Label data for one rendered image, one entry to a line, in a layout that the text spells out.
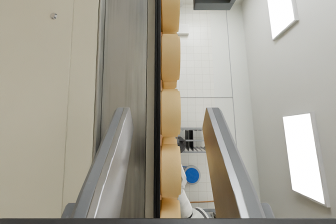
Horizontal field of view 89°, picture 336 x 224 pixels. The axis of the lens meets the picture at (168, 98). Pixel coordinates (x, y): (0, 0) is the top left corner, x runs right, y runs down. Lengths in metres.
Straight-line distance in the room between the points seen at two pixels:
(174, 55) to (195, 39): 4.81
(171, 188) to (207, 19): 5.28
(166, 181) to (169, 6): 0.16
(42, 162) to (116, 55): 0.13
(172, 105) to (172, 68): 0.04
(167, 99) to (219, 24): 5.23
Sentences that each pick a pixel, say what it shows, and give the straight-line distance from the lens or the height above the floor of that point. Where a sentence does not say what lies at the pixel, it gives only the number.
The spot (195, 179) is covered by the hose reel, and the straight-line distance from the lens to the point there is 4.28.
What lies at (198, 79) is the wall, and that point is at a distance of 4.53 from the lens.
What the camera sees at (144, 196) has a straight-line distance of 0.20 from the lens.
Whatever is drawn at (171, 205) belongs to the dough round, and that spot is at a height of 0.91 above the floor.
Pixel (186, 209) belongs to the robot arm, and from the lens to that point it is 0.85.
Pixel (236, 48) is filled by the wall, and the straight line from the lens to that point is 5.13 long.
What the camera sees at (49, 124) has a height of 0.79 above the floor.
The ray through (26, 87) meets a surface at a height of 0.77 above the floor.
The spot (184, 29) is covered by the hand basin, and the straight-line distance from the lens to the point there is 4.96.
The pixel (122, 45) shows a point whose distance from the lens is 0.20.
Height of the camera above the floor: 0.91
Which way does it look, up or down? level
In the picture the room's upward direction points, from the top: 90 degrees clockwise
